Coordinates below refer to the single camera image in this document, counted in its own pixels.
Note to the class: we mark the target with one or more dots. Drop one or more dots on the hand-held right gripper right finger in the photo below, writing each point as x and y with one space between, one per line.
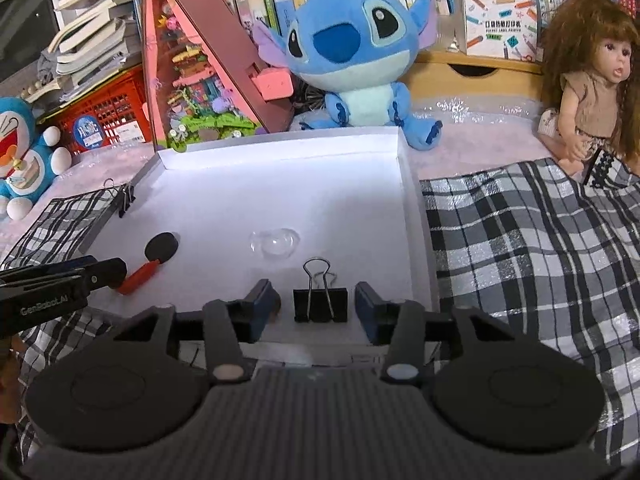
369 310

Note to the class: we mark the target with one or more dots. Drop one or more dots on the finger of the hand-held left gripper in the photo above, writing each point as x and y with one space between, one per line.
75 263
107 274

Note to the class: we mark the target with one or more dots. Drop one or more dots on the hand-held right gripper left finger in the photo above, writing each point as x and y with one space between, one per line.
265 307

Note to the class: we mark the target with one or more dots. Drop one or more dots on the orange red plastic wedge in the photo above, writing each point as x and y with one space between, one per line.
142 277

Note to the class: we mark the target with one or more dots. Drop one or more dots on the black binder clip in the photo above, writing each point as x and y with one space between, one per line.
125 200
320 305

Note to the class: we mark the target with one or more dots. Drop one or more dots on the black round cap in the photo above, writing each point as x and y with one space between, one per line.
161 247

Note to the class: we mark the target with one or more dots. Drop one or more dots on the white cardboard box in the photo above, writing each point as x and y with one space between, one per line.
280 195

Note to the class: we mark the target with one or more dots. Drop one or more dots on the clear plastic dome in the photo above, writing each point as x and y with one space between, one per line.
274 244

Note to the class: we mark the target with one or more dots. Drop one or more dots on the blue cat plush toy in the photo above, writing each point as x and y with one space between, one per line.
27 160

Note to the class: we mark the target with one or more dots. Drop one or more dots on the red plastic crate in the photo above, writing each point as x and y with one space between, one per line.
115 105

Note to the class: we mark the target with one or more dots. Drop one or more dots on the black white plaid blanket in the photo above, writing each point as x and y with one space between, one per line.
525 260

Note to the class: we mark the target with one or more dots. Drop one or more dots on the grey cloth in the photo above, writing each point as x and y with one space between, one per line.
49 62

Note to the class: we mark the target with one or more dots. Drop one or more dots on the stack of magazines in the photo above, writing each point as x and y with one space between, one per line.
90 45

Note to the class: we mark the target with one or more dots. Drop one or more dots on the grey framed dark screen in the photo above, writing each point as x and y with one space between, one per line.
25 25

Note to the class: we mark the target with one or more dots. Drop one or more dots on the wooden drawer box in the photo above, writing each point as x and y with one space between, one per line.
450 80

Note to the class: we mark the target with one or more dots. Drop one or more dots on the pink triangular brick display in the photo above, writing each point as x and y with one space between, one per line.
220 45

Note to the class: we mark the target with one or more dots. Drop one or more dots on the blue alien plush toy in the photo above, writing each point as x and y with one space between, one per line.
350 45

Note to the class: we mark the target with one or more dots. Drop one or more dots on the white printed carton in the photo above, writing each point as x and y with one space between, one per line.
500 25

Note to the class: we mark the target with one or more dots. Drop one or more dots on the long-haired doll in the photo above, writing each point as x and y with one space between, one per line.
590 85

